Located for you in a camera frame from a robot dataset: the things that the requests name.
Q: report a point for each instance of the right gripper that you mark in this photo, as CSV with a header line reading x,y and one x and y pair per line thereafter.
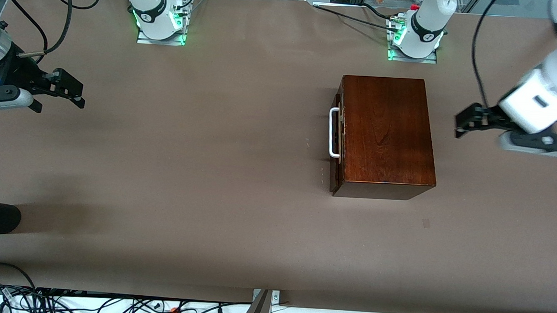
x,y
12,71

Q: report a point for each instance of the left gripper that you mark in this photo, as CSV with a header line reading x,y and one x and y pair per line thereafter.
x,y
489,118

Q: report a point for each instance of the dark brown wooden cabinet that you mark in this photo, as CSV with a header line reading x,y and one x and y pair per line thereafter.
x,y
384,133

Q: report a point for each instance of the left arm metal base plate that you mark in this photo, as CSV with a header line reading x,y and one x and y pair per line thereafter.
x,y
429,60

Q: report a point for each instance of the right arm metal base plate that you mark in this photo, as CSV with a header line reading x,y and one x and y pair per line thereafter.
x,y
146,40

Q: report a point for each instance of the small metal bracket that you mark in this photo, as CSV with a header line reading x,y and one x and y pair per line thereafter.
x,y
276,297

